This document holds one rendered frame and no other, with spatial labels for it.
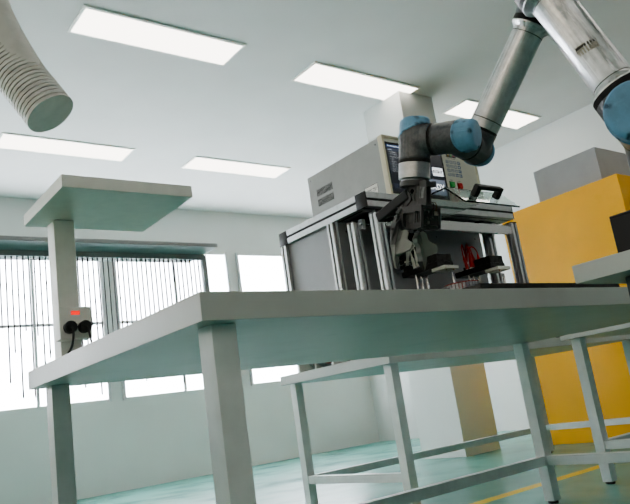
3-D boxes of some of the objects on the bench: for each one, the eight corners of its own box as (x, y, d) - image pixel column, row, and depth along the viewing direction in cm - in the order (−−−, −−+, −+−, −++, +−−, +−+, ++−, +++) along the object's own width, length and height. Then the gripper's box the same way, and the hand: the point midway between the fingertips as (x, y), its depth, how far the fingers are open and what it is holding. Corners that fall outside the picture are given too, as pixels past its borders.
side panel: (356, 328, 204) (339, 223, 211) (348, 328, 202) (331, 222, 209) (300, 343, 225) (287, 247, 232) (293, 344, 223) (280, 247, 230)
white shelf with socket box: (208, 343, 190) (191, 185, 200) (72, 352, 167) (61, 173, 177) (154, 362, 216) (142, 221, 226) (31, 371, 193) (23, 215, 204)
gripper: (409, 175, 157) (409, 267, 156) (451, 183, 167) (451, 269, 166) (381, 180, 164) (381, 268, 163) (423, 186, 174) (424, 270, 173)
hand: (407, 265), depth 167 cm, fingers open, 9 cm apart
